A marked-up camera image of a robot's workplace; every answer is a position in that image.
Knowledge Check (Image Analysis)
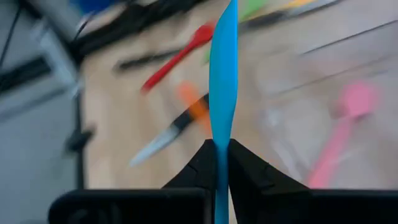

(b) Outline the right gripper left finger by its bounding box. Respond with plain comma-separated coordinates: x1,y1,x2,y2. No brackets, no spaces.
161,139,218,224

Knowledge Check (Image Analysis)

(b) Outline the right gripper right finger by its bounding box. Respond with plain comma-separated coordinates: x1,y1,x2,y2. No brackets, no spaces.
228,139,311,224

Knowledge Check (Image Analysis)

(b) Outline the small black handled knife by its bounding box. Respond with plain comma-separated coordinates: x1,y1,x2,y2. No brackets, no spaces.
128,93,211,168

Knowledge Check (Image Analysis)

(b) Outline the orange silicone spatula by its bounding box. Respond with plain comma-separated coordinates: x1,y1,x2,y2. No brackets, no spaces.
177,81,214,133

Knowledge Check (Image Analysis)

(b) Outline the blue silicone spatula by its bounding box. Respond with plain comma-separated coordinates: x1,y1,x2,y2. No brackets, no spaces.
207,0,239,224

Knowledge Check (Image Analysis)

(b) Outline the red silicone spatula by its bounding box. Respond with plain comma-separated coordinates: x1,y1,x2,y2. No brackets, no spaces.
140,22,217,95

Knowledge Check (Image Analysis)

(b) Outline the black blade knife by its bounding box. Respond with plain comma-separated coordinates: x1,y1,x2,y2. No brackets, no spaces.
114,48,187,72

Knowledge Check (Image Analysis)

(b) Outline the pink silicone spatula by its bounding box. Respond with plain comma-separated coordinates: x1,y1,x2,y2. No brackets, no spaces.
306,80,379,190

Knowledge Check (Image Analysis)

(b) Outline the green silicone spatula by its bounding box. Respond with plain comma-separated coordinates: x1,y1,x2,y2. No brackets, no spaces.
202,0,271,65

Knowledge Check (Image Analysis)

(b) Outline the yellow silicone spatula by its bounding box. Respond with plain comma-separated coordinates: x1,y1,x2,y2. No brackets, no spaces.
284,0,317,9

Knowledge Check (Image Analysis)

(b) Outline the black edge clip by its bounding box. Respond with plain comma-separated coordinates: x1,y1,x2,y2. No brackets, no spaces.
63,124,96,157

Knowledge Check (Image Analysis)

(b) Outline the silver corner bracket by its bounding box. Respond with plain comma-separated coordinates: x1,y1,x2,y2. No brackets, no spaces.
30,26,81,98

